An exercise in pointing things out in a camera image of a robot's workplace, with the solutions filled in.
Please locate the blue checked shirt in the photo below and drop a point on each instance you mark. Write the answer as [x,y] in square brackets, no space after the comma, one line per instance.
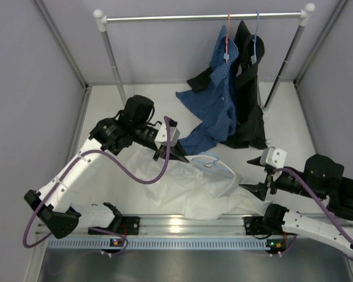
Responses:
[213,106]

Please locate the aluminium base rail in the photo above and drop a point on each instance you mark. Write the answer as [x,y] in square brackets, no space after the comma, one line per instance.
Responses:
[176,225]

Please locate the white shirt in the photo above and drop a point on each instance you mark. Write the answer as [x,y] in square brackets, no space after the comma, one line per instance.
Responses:
[183,189]

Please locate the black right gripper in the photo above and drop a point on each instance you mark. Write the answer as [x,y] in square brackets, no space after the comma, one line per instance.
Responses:
[260,189]

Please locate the black shirt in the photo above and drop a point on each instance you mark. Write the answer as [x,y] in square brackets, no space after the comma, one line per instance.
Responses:
[249,131]

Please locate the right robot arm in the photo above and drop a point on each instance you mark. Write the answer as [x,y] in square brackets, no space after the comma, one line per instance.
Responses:
[322,180]

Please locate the perforated cable duct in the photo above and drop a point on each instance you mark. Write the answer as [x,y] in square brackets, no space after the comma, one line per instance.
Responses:
[107,243]

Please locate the pink hanger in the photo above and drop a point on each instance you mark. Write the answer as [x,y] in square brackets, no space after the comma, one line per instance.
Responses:
[227,37]

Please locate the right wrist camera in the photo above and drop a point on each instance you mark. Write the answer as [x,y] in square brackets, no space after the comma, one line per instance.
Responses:
[273,158]

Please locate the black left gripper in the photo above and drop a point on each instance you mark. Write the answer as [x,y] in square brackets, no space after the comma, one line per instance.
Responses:
[177,153]

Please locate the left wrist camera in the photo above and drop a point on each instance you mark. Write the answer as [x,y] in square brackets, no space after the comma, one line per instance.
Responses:
[164,134]

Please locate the right aluminium frame post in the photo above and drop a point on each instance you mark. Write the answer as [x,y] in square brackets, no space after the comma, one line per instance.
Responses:
[314,52]

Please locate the white clothes rack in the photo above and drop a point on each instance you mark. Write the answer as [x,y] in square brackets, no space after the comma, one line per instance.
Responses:
[174,51]

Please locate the aluminium frame post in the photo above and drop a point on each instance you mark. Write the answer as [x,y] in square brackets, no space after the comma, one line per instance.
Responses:
[314,52]
[54,31]

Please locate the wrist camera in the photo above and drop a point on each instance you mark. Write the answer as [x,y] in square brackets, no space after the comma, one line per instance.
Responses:
[164,134]
[273,158]

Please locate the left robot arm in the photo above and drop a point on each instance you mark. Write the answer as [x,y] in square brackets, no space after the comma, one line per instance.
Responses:
[52,204]

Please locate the light blue hanger with black shirt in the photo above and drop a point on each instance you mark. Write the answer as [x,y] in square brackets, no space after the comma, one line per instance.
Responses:
[254,56]

